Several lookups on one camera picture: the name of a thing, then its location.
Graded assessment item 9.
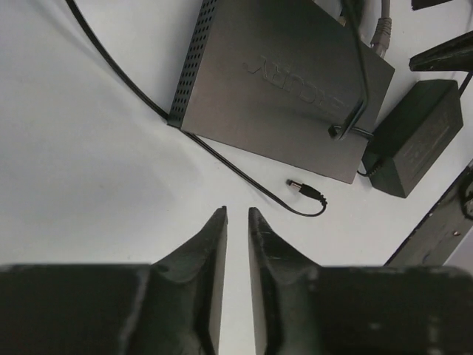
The grey ethernet cable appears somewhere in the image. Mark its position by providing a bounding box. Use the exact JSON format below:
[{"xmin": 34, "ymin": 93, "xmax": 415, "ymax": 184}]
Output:
[{"xmin": 369, "ymin": 0, "xmax": 393, "ymax": 58}]

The black power adapter brick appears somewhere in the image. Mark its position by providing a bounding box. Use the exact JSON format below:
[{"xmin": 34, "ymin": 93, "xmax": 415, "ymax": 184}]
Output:
[{"xmin": 362, "ymin": 79, "xmax": 463, "ymax": 198}]

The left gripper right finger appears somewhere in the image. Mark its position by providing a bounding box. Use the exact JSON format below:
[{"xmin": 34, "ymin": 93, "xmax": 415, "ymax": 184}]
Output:
[{"xmin": 248, "ymin": 207, "xmax": 321, "ymax": 354}]

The thin black power cord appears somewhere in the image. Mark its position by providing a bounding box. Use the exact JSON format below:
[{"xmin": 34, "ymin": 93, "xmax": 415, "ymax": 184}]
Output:
[{"xmin": 65, "ymin": 0, "xmax": 372, "ymax": 217}]

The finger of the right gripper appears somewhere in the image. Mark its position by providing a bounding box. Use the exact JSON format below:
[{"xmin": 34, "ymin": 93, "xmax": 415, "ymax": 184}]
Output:
[{"xmin": 409, "ymin": 31, "xmax": 473, "ymax": 72}]

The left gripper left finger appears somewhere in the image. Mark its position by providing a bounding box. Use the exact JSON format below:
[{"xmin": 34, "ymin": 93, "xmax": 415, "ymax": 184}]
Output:
[{"xmin": 149, "ymin": 206, "xmax": 228, "ymax": 354}]

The black network switch box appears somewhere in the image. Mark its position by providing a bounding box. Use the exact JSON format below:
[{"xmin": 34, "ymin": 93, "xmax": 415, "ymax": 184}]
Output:
[{"xmin": 168, "ymin": 1, "xmax": 394, "ymax": 184}]

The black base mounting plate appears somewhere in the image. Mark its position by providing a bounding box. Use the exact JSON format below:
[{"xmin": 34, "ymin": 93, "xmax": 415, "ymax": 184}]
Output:
[{"xmin": 385, "ymin": 164, "xmax": 472, "ymax": 266}]

